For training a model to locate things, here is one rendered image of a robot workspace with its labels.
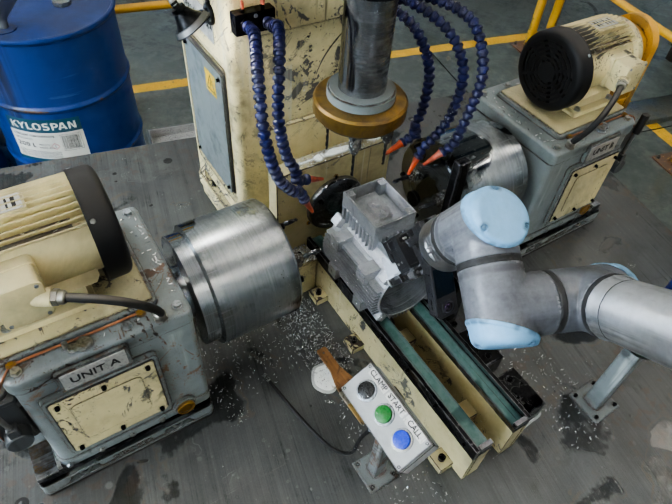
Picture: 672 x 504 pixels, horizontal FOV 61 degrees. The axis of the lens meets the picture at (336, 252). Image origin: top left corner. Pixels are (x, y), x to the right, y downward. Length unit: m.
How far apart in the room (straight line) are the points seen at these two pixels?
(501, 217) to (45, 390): 0.73
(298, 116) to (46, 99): 1.39
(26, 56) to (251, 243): 1.54
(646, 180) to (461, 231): 2.79
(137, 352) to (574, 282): 0.68
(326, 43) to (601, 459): 1.04
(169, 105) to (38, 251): 2.68
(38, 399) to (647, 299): 0.87
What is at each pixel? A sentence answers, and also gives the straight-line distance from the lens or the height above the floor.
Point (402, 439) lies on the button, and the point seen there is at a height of 1.07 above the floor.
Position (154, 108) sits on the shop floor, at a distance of 3.51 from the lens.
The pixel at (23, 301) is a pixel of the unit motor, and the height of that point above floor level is 1.29.
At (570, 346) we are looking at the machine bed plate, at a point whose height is 0.80.
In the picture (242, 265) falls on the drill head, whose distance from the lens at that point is 1.04.
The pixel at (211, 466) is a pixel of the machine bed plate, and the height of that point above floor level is 0.80.
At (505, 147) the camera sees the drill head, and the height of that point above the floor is 1.15.
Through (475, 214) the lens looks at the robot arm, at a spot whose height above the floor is 1.42.
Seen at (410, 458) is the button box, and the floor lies 1.06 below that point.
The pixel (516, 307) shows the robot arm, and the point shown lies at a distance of 0.77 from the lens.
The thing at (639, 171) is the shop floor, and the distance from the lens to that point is 3.58.
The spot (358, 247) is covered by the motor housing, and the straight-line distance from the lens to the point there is 1.17.
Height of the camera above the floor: 1.93
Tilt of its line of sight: 48 degrees down
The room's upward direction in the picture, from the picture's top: 5 degrees clockwise
